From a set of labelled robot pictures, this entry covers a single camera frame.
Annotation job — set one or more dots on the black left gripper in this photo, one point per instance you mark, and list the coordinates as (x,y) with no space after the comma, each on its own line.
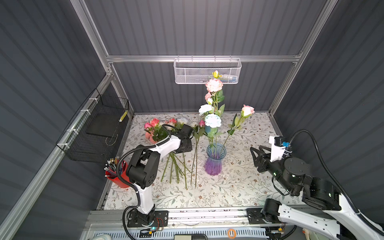
(189,148)

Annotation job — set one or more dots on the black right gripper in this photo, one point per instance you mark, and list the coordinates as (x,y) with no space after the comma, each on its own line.
(260,154)

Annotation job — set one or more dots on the white blue carnation stem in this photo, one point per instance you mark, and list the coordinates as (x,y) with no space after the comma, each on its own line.
(212,123)

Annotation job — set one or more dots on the light pink rose stem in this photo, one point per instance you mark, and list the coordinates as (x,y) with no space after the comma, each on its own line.
(237,122)

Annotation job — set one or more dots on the pink carnation flower stem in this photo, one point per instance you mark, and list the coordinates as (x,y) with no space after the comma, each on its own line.
(215,94)

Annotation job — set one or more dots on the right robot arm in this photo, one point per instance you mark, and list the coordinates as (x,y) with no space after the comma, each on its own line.
(294,176)

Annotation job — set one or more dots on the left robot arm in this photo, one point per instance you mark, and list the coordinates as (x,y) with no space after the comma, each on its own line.
(138,167)

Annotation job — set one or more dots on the bunch of lying flowers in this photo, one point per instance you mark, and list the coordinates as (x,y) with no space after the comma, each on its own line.
(161,135)

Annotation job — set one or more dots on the purple ribbed glass vase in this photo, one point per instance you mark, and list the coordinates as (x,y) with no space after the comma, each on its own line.
(216,153)

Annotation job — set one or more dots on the red pen cup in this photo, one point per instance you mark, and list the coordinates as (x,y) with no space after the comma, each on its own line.
(111,169)

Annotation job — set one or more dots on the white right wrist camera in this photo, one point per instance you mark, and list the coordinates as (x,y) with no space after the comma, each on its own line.
(278,148)

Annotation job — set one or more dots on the white wire wall basket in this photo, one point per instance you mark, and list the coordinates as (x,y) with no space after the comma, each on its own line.
(190,71)

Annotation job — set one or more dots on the black wire wall basket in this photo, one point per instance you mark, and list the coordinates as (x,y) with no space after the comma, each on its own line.
(97,133)

